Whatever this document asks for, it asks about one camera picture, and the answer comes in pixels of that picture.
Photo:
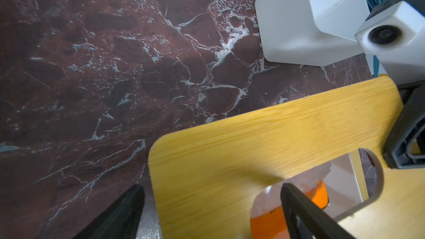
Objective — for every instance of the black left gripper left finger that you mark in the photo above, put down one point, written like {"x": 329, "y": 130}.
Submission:
{"x": 120, "y": 220}

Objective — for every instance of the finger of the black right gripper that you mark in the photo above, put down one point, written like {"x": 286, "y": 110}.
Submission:
{"x": 405, "y": 145}

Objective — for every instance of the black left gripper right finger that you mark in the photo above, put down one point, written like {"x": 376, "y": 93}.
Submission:
{"x": 305, "y": 220}

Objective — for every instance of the yellow wooden box lid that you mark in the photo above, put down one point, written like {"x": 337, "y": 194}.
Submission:
{"x": 206, "y": 178}

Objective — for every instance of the white plastic tissue box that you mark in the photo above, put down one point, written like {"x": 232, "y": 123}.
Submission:
{"x": 353, "y": 180}

